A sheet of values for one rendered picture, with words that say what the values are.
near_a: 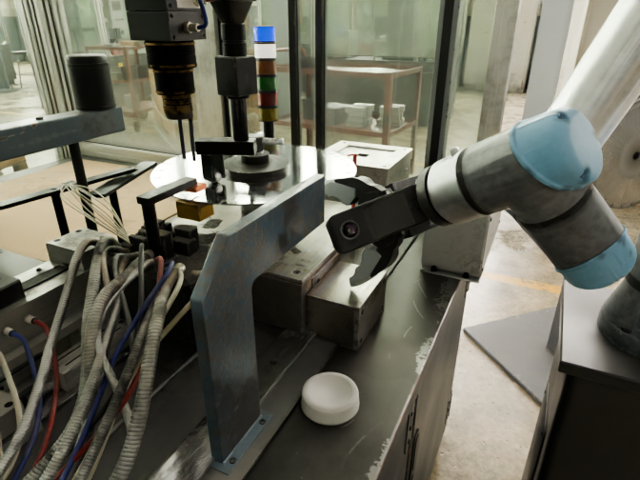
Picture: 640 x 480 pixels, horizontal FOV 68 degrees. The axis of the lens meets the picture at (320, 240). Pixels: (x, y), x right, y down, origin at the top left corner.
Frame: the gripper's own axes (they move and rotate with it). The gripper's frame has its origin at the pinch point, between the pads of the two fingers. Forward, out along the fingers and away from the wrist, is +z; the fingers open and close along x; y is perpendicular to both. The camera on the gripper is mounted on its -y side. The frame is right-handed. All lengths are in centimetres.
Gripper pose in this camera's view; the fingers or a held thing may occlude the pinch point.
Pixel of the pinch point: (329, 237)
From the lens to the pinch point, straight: 67.7
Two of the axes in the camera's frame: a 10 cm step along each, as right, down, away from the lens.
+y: 7.4, -2.7, 6.2
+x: -3.5, -9.4, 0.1
